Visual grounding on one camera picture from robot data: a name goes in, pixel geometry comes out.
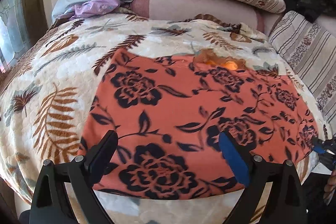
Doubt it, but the striped floral flat pillow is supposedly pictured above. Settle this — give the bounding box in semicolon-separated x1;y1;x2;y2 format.
269;11;335;131

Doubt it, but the stained glass window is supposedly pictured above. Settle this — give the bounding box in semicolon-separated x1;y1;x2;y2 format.
0;0;31;72

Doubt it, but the person right hand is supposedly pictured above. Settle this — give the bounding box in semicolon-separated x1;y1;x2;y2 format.
323;170;336;204

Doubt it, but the purple floral cloth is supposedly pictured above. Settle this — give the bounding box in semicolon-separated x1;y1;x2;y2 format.
56;0;121;19

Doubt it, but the orange black floral garment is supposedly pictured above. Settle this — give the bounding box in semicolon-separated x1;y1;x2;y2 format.
80;49;318;200

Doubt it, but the cream leaf pattern blanket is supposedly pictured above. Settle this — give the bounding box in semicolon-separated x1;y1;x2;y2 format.
1;14;335;223

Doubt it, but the pink mauve large pillow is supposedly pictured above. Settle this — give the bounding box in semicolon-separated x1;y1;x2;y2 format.
128;0;265;30

